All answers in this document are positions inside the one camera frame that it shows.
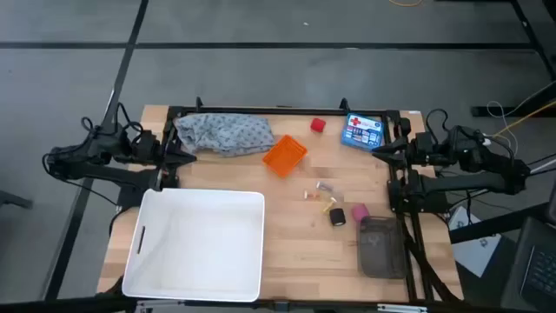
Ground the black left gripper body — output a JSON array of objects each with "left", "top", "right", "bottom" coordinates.
[{"left": 129, "top": 129, "right": 171, "bottom": 167}]

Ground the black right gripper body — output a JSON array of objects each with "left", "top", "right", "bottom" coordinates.
[{"left": 406, "top": 130, "right": 436, "bottom": 169}]

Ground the gray patterned cloth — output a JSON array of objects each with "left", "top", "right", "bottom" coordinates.
[{"left": 173, "top": 112, "right": 276, "bottom": 157}]

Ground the pink bandage roll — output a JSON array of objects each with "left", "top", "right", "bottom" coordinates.
[{"left": 350, "top": 203, "right": 371, "bottom": 223}]

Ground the black bandage roll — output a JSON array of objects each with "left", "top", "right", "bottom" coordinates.
[{"left": 328, "top": 207, "right": 348, "bottom": 228}]

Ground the white plastic bin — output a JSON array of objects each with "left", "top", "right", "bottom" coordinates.
[{"left": 121, "top": 188, "right": 266, "bottom": 303}]

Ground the orange plastic basket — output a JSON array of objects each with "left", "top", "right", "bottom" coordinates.
[{"left": 261, "top": 134, "right": 308, "bottom": 179}]

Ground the blue first aid kit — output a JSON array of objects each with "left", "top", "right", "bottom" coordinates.
[{"left": 341, "top": 112, "right": 386, "bottom": 152}]

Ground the gray mesh pouch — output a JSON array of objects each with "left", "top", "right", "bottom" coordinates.
[{"left": 356, "top": 216, "right": 408, "bottom": 279}]

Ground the white cardboard box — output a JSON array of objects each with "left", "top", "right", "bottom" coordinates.
[{"left": 447, "top": 205, "right": 503, "bottom": 279}]

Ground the black laptop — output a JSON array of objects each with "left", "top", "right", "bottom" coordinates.
[{"left": 500, "top": 216, "right": 556, "bottom": 313}]

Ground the white cable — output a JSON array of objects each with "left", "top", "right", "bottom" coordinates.
[{"left": 486, "top": 100, "right": 520, "bottom": 157}]

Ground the yellow cable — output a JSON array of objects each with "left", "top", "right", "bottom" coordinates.
[{"left": 493, "top": 99, "right": 556, "bottom": 137}]

